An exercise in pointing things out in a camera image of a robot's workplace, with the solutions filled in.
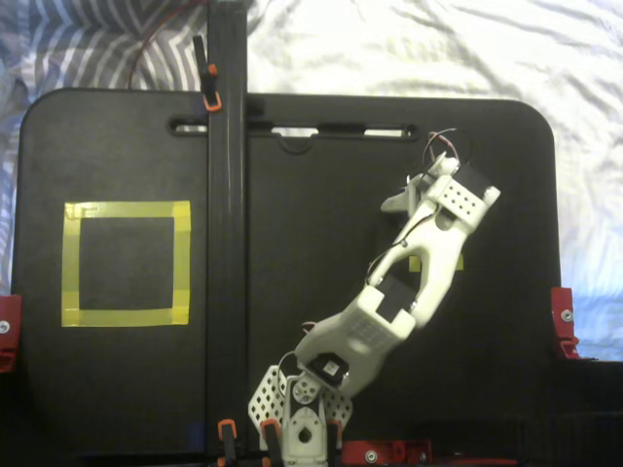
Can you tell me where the black flat bar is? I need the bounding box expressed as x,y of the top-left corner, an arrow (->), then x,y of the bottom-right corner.
206,0 -> 249,458

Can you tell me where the yellow tape square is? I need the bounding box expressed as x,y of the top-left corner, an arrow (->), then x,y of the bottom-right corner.
60,199 -> 192,328

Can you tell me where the thin red cable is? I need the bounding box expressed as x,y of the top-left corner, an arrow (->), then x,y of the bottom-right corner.
127,0 -> 208,90

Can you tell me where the red corner bracket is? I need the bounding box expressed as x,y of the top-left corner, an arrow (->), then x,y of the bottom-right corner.
0,294 -> 23,374
549,286 -> 581,360

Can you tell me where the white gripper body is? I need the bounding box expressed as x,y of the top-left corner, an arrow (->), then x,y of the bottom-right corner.
407,151 -> 461,218

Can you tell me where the grey striped blanket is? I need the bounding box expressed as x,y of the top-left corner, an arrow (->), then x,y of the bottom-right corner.
0,0 -> 210,298

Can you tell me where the white moving gripper finger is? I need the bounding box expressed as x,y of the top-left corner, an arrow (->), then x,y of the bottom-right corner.
381,187 -> 415,215

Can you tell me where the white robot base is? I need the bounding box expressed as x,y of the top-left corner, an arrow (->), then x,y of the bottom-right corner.
247,362 -> 354,466

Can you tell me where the orange black spring clamp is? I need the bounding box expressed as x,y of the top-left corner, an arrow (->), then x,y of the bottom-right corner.
324,420 -> 343,461
260,420 -> 284,466
216,420 -> 242,467
193,34 -> 224,113

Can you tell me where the white bed sheet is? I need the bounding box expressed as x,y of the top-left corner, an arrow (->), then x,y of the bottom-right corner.
245,0 -> 623,364

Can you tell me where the red pole foot bracket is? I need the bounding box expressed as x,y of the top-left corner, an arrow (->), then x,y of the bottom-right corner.
340,439 -> 434,466

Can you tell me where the black curved backdrop sheet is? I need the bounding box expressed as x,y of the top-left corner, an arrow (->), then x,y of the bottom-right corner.
0,357 -> 623,467

